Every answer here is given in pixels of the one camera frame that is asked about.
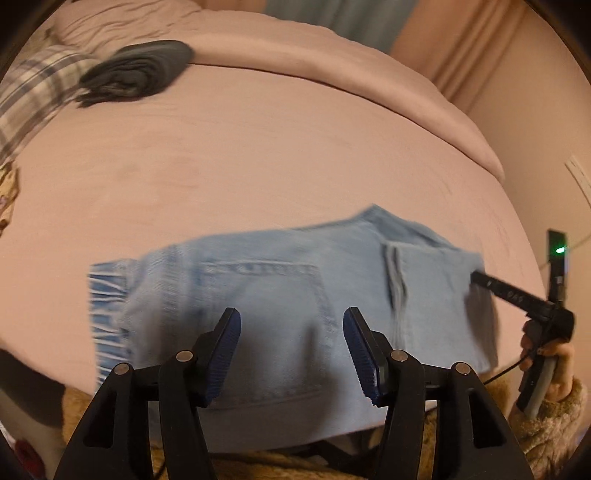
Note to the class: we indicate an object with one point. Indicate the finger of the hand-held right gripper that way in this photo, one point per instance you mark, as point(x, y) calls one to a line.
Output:
point(508, 293)

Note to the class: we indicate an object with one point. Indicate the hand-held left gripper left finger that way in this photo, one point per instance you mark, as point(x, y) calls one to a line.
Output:
point(221, 355)

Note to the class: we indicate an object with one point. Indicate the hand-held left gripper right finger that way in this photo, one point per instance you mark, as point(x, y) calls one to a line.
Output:
point(364, 355)

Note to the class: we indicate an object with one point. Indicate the light blue denim pants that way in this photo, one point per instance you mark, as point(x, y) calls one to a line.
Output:
point(277, 295)

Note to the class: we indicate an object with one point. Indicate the person's right hand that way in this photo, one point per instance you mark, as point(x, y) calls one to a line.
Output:
point(563, 364)

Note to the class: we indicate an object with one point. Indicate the person's fuzzy beige robe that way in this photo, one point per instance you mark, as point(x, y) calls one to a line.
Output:
point(120, 457)

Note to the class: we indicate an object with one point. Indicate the pink curtain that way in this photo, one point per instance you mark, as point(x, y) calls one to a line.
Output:
point(461, 50)

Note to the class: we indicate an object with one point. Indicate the patterned cream cloth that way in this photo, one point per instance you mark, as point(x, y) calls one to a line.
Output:
point(8, 198)

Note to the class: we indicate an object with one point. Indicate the pink duvet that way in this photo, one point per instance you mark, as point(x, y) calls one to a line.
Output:
point(323, 60)

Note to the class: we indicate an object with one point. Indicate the dark folded clothes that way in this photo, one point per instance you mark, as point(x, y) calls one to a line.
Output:
point(138, 69)

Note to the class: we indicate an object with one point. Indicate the blue curtain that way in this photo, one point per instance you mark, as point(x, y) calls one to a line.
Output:
point(341, 18)

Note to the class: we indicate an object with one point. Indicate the plaid pillow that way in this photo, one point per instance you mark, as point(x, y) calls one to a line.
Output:
point(37, 92)

